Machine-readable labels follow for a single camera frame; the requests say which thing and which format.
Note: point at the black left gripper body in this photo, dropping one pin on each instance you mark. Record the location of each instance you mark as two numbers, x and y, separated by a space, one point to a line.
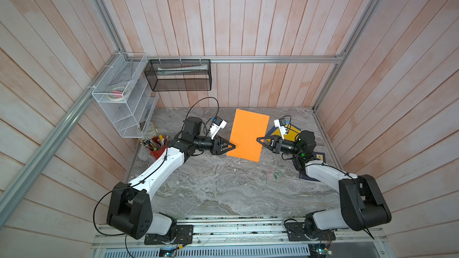
205 143

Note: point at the orange paper document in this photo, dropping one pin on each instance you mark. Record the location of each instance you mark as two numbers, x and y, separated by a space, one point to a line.
247 127

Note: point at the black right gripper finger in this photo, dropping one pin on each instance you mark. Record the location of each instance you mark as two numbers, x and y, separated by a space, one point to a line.
266 143
264 139

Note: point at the tape roll in shelf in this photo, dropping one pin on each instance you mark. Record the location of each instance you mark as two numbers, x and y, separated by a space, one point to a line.
118 93

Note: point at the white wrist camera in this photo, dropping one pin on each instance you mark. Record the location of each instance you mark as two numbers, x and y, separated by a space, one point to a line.
283 125
217 124

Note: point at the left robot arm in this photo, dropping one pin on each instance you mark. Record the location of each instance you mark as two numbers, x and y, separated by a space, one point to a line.
130 209

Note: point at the dark navy book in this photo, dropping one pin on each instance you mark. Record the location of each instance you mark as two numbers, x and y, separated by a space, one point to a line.
317 156

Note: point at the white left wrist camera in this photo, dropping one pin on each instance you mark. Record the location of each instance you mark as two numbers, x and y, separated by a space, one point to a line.
217 124

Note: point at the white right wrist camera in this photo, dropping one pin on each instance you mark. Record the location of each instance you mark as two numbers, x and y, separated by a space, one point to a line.
283 125

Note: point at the paper in black basket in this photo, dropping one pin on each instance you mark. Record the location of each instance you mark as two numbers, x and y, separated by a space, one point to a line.
188 70

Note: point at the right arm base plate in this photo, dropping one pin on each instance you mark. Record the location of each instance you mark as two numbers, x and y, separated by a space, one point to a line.
306 231

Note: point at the white wire mesh shelf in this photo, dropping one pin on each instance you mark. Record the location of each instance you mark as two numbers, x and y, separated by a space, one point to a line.
129 117

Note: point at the yellow paper document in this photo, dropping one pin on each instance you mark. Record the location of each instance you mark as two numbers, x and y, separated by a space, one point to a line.
291 135

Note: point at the red pen holder cup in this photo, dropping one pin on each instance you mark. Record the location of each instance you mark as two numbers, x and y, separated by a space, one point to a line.
158 146

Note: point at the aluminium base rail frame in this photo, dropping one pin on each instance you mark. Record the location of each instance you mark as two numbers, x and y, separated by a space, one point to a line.
244 237

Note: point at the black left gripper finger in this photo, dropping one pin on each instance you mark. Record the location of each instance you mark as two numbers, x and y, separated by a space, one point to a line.
225 150
225 144

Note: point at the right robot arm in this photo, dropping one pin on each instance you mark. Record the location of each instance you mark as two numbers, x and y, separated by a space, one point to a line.
361 203

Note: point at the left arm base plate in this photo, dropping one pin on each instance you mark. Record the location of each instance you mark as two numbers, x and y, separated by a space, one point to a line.
178 234

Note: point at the black wire mesh basket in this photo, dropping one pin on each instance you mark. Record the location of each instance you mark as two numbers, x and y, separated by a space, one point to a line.
158 83

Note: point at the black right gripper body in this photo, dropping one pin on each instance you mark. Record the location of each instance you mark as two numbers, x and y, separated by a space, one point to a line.
287 147

